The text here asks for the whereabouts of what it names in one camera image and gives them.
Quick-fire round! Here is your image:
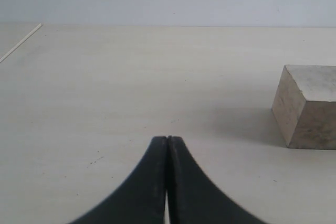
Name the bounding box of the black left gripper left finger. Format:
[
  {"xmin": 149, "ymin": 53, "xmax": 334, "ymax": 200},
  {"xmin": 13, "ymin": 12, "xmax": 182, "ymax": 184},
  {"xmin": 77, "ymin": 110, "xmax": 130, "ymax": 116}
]
[{"xmin": 72, "ymin": 136, "xmax": 167, "ymax": 224}]

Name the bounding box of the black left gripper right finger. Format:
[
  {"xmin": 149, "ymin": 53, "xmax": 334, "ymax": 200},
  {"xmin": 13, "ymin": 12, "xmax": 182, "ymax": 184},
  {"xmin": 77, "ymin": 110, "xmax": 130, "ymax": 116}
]
[{"xmin": 167, "ymin": 136, "xmax": 264, "ymax": 224}]

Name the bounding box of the largest wooden cube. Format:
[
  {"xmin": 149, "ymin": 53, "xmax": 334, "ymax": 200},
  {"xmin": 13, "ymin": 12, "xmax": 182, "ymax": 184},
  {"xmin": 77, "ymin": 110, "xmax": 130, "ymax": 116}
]
[{"xmin": 271, "ymin": 65, "xmax": 335, "ymax": 150}]

